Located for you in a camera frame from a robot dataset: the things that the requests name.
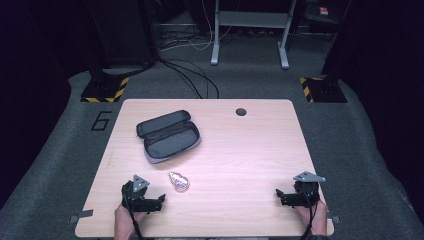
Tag small pink white gourd-shaped trinket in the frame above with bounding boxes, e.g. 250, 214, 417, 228
168, 171, 191, 194

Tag black base with striped tape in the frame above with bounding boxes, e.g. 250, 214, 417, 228
80, 76, 130, 104
298, 76, 348, 104

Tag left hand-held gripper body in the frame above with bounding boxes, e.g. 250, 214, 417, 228
121, 174, 164, 214

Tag white floor cable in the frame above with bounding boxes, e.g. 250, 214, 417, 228
159, 0, 234, 52

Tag person's left hand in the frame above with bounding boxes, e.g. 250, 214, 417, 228
114, 203, 148, 234

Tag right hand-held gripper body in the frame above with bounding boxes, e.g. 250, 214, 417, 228
280, 171, 327, 208

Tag white metal stand frame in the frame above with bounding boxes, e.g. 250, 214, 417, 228
210, 0, 299, 70

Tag dark box with red label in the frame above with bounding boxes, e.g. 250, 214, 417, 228
304, 1, 334, 24

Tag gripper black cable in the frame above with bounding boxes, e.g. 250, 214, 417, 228
121, 194, 146, 240
299, 186, 318, 240

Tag open grey pencil case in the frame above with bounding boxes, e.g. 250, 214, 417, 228
135, 109, 203, 165

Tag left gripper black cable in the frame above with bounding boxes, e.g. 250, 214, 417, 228
121, 194, 146, 240

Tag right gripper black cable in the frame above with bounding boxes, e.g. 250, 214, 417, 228
299, 186, 318, 240

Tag person's right hand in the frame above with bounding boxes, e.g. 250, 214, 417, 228
294, 199, 329, 230

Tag black floor cables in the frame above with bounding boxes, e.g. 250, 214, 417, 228
156, 58, 221, 100

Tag large black cabinet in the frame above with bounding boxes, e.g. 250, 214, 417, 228
84, 0, 158, 69

